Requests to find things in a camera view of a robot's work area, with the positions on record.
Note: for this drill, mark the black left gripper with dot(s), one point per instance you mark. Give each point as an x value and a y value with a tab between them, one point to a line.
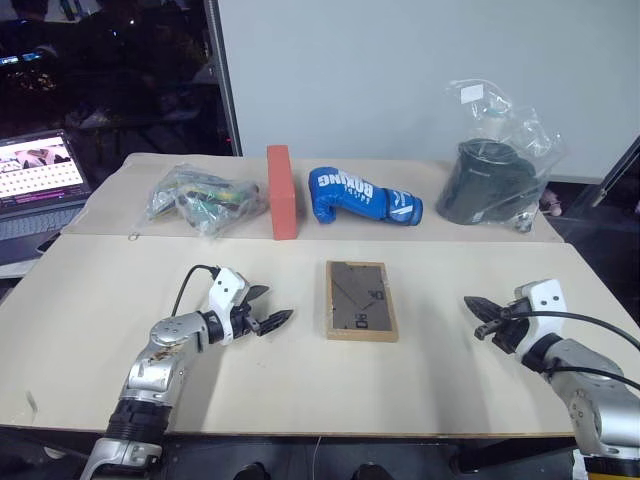
246	322

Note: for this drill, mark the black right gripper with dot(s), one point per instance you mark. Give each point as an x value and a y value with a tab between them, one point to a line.
512	330

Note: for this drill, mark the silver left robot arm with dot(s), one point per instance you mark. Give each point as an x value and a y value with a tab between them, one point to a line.
160	360

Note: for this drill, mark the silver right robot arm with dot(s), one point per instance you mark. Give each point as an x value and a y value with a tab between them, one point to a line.
590	400

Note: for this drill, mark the open laptop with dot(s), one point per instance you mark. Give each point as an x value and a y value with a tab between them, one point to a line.
35	185

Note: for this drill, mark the red rectangular block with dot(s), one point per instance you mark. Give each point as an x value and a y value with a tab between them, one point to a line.
282	195

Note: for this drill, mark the clear bag of green items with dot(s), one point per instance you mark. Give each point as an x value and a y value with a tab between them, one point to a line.
205	197

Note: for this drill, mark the black cylinder container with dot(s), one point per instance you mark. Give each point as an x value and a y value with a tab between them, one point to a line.
480	185

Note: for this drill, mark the pink object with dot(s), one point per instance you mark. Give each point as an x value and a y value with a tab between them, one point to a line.
553	200

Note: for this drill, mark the blue boxing glove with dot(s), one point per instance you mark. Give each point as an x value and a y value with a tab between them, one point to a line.
360	195

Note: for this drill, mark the dark rounded shape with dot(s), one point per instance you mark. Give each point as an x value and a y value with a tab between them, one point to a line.
248	471

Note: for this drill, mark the large clear plastic bag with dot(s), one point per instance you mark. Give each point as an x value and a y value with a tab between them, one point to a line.
510	130

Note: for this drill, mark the black metal stand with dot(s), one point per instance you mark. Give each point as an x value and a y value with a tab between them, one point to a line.
617	172

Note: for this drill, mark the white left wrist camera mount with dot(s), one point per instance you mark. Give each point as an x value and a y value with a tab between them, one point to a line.
226	295

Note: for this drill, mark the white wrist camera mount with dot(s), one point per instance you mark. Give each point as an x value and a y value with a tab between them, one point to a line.
545	305
226	295

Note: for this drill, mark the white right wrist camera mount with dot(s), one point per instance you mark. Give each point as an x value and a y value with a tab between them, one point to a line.
545	305

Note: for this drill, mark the wooden picture frame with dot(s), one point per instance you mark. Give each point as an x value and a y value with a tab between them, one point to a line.
361	305

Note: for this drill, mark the grey metal partition post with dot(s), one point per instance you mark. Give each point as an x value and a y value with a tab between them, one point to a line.
226	75

